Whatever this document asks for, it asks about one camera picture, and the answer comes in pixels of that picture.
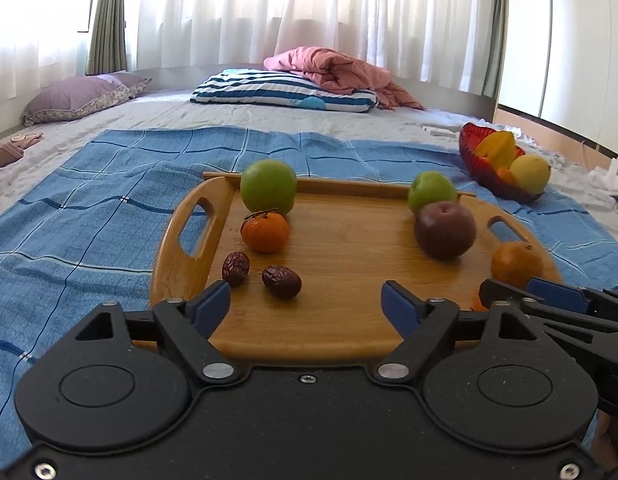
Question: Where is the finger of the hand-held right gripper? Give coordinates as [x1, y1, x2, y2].
[526, 276, 618, 318]
[479, 279, 618, 333]

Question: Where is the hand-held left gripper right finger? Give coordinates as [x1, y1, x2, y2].
[371, 280, 544, 386]

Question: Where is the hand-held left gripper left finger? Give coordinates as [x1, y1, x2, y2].
[74, 280, 241, 386]

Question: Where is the large orange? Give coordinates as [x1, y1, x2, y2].
[490, 241, 546, 291]

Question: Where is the red date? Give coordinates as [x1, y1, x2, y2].
[261, 265, 303, 301]
[221, 251, 251, 287]

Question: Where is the wooden tray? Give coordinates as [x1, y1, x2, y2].
[149, 171, 564, 363]

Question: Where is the dark red apple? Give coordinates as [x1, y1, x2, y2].
[414, 201, 477, 261]

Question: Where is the tangerine with leaf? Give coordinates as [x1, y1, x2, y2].
[240, 208, 291, 254]

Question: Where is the yellow pear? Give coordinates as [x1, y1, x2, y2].
[509, 154, 550, 196]

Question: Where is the green apple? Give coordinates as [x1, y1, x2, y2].
[407, 171, 458, 216]
[240, 159, 298, 217]

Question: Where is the red glass bowl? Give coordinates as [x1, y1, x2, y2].
[459, 122, 552, 204]

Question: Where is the white crumpled cloth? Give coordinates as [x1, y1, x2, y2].
[589, 155, 618, 203]

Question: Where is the yellow starfruit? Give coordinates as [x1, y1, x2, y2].
[474, 131, 524, 168]

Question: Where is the blue checked blanket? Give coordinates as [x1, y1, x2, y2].
[0, 127, 618, 461]

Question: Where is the bed with grey sheet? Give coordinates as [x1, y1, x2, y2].
[0, 67, 618, 241]

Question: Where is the blue striped pillow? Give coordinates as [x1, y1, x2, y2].
[190, 70, 379, 112]

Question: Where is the pink blanket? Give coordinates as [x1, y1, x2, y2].
[263, 46, 425, 111]

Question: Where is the purple pillow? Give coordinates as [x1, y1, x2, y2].
[22, 74, 152, 125]

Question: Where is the pink fabric item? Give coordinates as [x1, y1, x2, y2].
[0, 132, 42, 171]

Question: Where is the white wardrobe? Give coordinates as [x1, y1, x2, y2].
[494, 0, 618, 156]

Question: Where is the green curtain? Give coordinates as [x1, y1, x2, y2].
[481, 0, 510, 98]
[84, 0, 129, 77]

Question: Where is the white sheer curtain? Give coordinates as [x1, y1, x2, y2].
[129, 0, 494, 93]

